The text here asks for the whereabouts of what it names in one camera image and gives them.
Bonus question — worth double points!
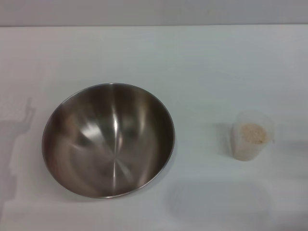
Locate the stainless steel bowl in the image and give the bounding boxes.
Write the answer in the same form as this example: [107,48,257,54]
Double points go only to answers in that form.
[41,82,175,199]

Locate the clear plastic measuring cup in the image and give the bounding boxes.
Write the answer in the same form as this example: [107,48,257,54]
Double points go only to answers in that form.
[231,110,276,162]

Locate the white rice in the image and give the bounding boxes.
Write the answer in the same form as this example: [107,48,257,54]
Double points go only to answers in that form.
[241,122,267,145]

